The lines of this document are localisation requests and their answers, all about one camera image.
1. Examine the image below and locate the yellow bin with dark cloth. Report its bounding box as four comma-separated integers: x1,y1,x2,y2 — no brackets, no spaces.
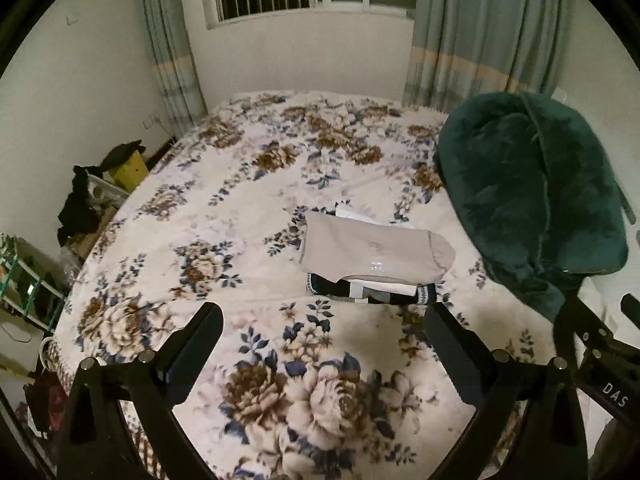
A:
100,140,149,193

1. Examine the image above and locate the right teal curtain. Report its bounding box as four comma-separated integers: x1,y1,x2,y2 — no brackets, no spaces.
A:
402,0,572,113

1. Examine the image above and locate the left teal curtain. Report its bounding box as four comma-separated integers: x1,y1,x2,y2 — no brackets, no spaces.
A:
137,0,207,136

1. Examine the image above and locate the teal curtain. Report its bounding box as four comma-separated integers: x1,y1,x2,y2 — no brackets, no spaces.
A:
402,0,572,113
137,0,207,136

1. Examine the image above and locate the green wire shelf rack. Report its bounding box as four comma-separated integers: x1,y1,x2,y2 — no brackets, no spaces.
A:
1,233,68,334

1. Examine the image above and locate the dark green plush jacket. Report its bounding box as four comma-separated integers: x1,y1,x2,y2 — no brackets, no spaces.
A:
436,92,628,321

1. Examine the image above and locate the beige folded sock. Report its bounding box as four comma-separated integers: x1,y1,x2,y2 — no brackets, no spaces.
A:
300,212,456,285

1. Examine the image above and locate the black clothes pile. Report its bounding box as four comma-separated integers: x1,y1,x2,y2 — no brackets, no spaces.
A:
56,166,102,247

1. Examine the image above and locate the dark striped sock pile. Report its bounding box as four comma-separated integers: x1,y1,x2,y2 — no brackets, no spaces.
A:
303,206,443,304

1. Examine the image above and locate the floral bed blanket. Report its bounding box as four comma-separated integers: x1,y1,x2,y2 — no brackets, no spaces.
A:
52,93,552,479

